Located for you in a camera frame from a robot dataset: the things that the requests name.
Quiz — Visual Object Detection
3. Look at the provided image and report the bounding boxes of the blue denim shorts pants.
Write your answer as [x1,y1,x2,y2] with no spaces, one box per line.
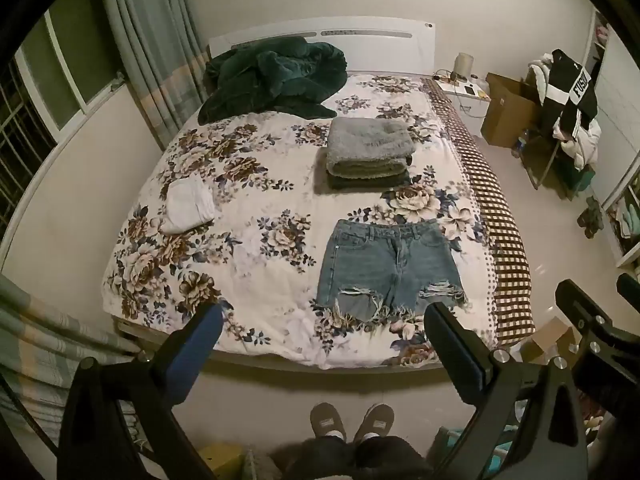
[316,219,471,322]

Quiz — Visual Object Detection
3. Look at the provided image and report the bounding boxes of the white bed headboard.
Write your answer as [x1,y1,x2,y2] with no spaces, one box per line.
[207,16,436,73]

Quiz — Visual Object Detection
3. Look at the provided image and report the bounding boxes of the person's grey slipper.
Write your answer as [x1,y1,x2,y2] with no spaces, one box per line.
[354,403,395,443]
[310,402,347,443]

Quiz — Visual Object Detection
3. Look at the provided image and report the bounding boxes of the white cylindrical lamp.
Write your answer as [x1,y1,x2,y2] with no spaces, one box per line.
[454,52,475,82]

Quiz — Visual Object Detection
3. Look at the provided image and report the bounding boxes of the person's left grey slipper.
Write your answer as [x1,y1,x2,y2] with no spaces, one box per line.
[310,402,347,443]

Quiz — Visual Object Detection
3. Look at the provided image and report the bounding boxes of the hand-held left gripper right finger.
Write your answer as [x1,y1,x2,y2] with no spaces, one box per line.
[424,302,588,480]

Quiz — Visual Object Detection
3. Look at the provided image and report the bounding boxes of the white open wardrobe shelf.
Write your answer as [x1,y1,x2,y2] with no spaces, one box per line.
[585,7,640,268]

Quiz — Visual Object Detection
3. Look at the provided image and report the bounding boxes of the large cardboard box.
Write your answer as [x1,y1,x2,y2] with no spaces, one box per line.
[480,72,541,148]

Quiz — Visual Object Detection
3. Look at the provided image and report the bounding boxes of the person's dark trouser legs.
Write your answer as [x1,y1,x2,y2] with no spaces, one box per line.
[270,435,432,480]

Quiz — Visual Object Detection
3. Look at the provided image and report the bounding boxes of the yellow box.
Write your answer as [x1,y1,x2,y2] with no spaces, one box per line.
[197,442,246,480]

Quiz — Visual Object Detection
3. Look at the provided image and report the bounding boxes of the person's right grey slipper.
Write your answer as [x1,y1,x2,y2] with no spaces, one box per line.
[354,403,395,443]

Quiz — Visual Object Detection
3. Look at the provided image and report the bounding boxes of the small cardboard box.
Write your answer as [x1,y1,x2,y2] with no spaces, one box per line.
[520,316,583,366]

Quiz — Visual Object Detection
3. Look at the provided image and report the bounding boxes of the white crumpled clothes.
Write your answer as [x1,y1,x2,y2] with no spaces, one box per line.
[555,120,603,171]

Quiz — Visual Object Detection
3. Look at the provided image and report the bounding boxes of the bed with floral sheet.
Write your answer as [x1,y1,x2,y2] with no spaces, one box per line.
[102,74,501,368]

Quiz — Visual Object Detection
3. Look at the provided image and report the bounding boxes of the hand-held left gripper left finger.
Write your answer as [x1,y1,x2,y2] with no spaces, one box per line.
[57,302,226,480]

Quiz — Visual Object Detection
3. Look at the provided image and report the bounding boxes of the white folded cloth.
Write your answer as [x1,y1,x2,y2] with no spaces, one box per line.
[160,177,217,235]

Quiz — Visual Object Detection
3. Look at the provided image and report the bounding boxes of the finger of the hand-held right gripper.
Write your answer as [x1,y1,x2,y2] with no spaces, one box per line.
[555,279,640,361]
[616,273,640,307]

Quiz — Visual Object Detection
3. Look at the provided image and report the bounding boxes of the chair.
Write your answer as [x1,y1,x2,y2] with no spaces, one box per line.
[520,110,583,196]

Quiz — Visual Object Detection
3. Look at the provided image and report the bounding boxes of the brown checkered bed sheet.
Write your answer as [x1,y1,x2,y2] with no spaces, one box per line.
[425,77,536,346]

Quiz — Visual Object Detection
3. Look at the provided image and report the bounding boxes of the grey folded fluffy blanket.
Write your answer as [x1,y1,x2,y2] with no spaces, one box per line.
[325,117,417,192]

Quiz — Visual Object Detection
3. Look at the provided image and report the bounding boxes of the window with metal bars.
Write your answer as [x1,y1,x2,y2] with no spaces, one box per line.
[0,10,126,186]

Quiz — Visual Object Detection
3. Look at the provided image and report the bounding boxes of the dark green crumpled blanket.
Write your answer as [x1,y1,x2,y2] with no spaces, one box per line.
[197,37,348,125]

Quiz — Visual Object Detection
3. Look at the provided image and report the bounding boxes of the white nightstand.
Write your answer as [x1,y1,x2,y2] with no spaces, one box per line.
[432,77,493,118]

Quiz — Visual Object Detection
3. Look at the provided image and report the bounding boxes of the black and white jacket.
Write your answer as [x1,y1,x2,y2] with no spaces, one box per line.
[537,49,601,143]

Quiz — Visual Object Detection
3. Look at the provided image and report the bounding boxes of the green striped curtain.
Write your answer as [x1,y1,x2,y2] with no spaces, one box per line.
[0,272,151,461]
[97,0,211,151]

